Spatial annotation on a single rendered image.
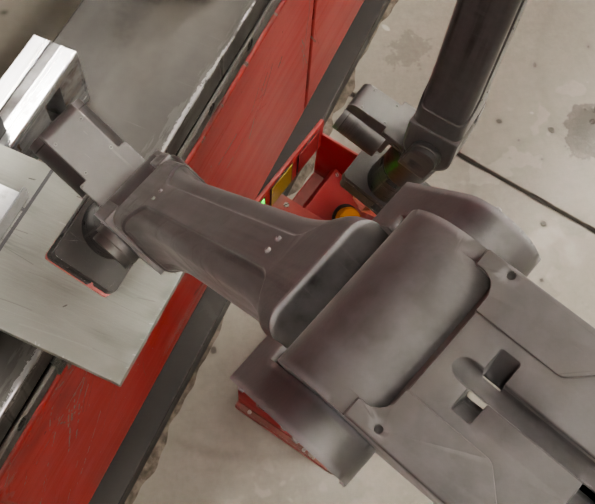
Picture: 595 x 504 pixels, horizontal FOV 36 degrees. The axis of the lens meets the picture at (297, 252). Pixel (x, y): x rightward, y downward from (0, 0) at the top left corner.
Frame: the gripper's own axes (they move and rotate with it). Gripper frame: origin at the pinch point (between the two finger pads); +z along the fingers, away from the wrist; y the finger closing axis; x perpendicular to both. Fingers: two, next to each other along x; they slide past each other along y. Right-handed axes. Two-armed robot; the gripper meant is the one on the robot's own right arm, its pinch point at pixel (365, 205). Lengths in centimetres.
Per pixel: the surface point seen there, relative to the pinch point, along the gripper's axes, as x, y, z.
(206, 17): -6.7, 32.1, -0.9
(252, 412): 15, -13, 76
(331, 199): -0.2, 3.8, 5.5
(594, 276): -55, -56, 66
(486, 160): -67, -22, 75
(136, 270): 31.2, 16.0, -18.4
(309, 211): 5.1, 5.3, 1.6
